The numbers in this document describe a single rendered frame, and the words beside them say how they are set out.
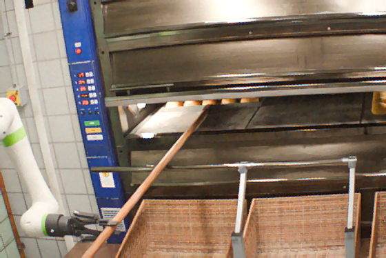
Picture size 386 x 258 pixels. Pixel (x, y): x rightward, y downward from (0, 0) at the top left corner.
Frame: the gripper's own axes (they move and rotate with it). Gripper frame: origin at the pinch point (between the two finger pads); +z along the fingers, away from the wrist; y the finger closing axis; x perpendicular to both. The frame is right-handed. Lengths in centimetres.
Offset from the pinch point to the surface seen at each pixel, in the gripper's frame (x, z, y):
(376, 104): -117, 93, -4
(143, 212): -94, -29, 40
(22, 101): -97, -90, -24
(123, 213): -10.2, 1.5, -1.0
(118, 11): -103, -27, -63
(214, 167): -63, 22, 3
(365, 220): -98, 85, 50
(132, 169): -64, -16, 3
